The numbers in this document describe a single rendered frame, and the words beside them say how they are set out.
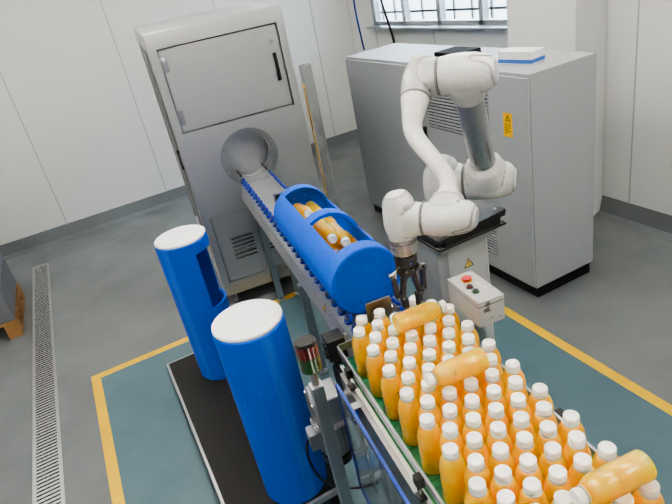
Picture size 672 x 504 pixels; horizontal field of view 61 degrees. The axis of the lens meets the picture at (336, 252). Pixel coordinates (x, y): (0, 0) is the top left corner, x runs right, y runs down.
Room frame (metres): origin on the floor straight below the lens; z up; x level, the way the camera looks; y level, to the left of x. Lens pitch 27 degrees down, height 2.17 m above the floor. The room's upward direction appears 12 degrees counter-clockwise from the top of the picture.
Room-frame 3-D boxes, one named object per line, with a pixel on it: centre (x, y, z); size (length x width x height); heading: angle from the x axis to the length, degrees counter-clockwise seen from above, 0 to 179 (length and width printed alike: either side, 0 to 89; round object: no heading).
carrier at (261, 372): (1.86, 0.39, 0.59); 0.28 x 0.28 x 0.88
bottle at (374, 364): (1.46, -0.05, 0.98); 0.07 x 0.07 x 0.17
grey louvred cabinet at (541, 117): (4.13, -1.04, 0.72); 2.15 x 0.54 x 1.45; 22
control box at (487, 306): (1.66, -0.44, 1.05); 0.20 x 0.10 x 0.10; 15
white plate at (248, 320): (1.86, 0.39, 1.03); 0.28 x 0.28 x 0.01
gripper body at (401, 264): (1.62, -0.22, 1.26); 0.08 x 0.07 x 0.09; 105
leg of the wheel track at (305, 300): (2.77, 0.23, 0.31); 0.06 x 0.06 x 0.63; 15
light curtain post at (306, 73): (3.31, -0.04, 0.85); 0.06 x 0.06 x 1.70; 15
